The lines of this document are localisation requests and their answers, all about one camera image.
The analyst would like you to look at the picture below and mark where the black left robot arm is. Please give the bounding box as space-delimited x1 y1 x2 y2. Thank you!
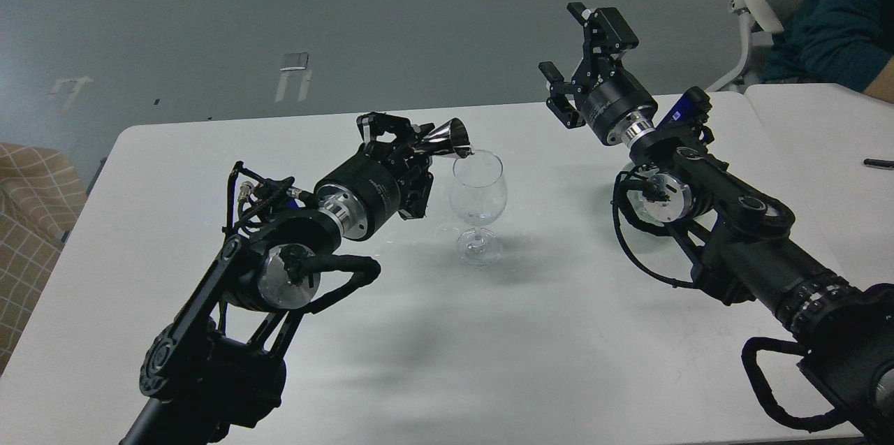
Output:
122 112 473 444

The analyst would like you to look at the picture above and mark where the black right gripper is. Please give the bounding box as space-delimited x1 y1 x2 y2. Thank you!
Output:
538 2 658 147

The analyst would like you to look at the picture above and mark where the beige checkered sofa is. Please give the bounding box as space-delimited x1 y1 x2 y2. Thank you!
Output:
1 143 87 370

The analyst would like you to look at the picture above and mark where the clear wine glass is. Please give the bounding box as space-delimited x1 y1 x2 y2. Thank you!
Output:
449 149 508 267

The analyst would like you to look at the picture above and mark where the black marker pen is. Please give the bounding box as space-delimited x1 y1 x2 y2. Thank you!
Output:
863 159 894 170

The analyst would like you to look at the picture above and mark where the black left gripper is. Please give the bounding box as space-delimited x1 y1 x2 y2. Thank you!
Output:
314 112 434 241

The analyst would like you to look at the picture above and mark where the seated person in teal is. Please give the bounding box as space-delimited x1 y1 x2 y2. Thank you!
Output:
762 0 893 103

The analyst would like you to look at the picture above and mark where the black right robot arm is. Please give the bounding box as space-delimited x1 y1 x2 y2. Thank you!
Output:
538 2 893 444

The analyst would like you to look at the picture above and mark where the steel cocktail jigger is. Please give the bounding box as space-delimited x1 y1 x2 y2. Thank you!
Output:
412 118 474 159

